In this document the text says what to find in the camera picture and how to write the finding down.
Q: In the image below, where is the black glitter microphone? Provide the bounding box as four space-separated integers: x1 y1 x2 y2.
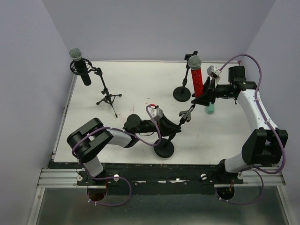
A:
69 48 91 86

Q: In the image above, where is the black tripod mic stand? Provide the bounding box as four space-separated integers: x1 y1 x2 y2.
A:
84 58 122 118

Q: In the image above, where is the round-base mic stand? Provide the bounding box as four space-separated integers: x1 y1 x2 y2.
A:
154 104 195 158
173 51 198 102

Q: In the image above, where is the teal green microphone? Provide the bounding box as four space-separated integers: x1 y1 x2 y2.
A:
206 103 215 115

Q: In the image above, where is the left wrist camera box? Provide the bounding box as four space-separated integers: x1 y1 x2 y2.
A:
150 104 163 121

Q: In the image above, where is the black front mounting rail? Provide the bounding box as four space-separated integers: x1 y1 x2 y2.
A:
48 161 243 195

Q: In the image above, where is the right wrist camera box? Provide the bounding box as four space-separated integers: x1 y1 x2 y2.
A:
207 66 222 83

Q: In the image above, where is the red glitter microphone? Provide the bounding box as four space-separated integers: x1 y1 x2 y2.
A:
188 55 203 98

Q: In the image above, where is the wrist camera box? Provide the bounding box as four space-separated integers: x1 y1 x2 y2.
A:
207 66 222 83
150 104 163 121

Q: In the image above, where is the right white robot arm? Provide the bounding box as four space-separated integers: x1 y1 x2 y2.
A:
192 66 288 173

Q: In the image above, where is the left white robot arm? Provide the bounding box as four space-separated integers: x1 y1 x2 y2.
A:
67 114 183 177

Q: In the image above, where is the aluminium frame profile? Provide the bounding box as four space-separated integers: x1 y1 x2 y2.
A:
25 61 288 225

